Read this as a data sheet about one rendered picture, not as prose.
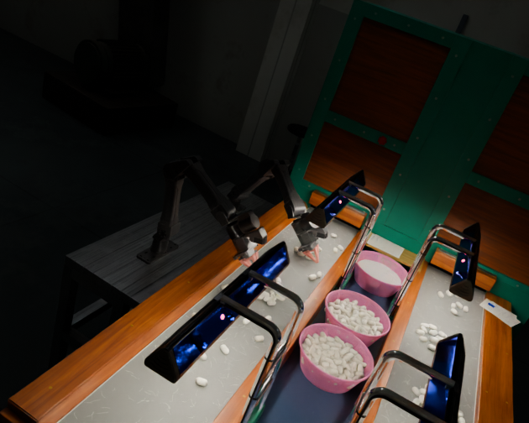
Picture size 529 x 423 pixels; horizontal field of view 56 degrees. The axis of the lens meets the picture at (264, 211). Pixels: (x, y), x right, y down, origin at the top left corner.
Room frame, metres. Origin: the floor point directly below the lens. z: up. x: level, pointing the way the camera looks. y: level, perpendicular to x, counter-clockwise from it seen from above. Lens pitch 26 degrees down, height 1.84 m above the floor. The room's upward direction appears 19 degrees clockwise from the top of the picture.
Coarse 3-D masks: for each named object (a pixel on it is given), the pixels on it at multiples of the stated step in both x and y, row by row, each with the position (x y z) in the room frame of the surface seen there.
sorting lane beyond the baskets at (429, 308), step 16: (432, 272) 2.25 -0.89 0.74; (432, 288) 2.08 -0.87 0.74; (448, 288) 2.14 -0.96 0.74; (416, 304) 1.89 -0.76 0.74; (432, 304) 1.94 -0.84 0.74; (448, 304) 1.99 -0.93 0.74; (464, 304) 2.04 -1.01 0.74; (416, 320) 1.77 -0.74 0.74; (432, 320) 1.81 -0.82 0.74; (448, 320) 1.86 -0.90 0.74; (464, 320) 1.90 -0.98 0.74; (480, 320) 1.95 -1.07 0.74; (416, 336) 1.66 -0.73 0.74; (432, 336) 1.70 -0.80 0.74; (448, 336) 1.74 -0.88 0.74; (464, 336) 1.78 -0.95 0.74; (480, 336) 1.82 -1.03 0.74; (416, 352) 1.55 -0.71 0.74; (432, 352) 1.59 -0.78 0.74; (400, 368) 1.43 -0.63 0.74; (464, 368) 1.56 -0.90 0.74; (400, 384) 1.35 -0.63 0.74; (416, 384) 1.38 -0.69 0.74; (464, 384) 1.46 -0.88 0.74; (384, 400) 1.25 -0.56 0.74; (464, 400) 1.38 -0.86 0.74; (384, 416) 1.18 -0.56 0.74; (400, 416) 1.20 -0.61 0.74; (464, 416) 1.30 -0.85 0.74
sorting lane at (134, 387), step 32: (320, 256) 2.02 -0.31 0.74; (288, 288) 1.68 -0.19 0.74; (288, 320) 1.48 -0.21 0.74; (256, 352) 1.26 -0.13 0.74; (128, 384) 0.97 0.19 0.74; (160, 384) 1.01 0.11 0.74; (192, 384) 1.05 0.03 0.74; (224, 384) 1.09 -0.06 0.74; (64, 416) 0.82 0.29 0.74; (96, 416) 0.85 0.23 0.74; (128, 416) 0.88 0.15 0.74; (160, 416) 0.91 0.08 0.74; (192, 416) 0.94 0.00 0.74
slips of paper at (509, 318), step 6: (486, 300) 2.09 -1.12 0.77; (486, 306) 2.03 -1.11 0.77; (492, 306) 2.05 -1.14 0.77; (498, 306) 2.07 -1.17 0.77; (492, 312) 2.00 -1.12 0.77; (498, 312) 2.02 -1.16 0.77; (504, 312) 2.04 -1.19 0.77; (510, 312) 2.06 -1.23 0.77; (504, 318) 1.98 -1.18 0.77; (510, 318) 2.00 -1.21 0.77; (510, 324) 1.95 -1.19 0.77; (516, 324) 1.97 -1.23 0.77
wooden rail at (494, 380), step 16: (496, 320) 1.95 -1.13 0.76; (496, 336) 1.82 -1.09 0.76; (480, 352) 1.69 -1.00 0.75; (496, 352) 1.70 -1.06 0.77; (480, 368) 1.56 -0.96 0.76; (496, 368) 1.59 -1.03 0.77; (480, 384) 1.46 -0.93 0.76; (496, 384) 1.49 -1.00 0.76; (512, 384) 1.53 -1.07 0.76; (480, 400) 1.38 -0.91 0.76; (496, 400) 1.41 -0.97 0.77; (512, 400) 1.44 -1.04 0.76; (480, 416) 1.30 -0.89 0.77; (496, 416) 1.33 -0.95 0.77; (512, 416) 1.35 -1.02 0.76
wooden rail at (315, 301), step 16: (352, 240) 2.23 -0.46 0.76; (336, 272) 1.88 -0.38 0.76; (320, 288) 1.72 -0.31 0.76; (304, 304) 1.57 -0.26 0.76; (320, 304) 1.61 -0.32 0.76; (304, 320) 1.48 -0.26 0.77; (288, 352) 1.32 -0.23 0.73; (256, 368) 1.17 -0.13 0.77; (240, 400) 1.03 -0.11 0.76; (224, 416) 0.96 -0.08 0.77
